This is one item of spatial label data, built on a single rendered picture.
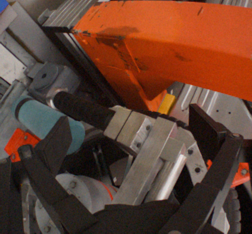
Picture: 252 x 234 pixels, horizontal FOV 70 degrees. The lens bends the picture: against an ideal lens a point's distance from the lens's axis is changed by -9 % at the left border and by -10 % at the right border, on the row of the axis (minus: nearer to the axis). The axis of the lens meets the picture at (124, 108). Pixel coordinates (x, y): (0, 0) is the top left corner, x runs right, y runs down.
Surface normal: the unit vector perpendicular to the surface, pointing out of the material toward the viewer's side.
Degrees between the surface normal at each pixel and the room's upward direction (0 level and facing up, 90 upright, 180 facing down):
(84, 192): 90
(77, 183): 90
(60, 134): 39
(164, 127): 90
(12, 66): 0
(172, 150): 90
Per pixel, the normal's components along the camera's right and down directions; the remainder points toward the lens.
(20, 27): 0.80, 0.29
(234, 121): -0.36, -0.47
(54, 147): 0.99, -0.10
